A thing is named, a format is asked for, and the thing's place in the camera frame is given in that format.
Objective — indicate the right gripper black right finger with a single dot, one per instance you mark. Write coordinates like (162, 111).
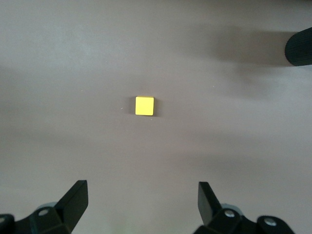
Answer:
(212, 214)

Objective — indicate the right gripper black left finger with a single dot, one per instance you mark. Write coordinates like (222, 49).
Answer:
(70, 207)

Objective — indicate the yellow wooden block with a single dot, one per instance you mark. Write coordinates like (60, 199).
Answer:
(144, 105)

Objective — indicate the brown paper table cover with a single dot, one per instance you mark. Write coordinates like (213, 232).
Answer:
(73, 73)

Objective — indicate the black ribbed cylinder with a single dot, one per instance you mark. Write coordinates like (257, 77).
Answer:
(301, 48)

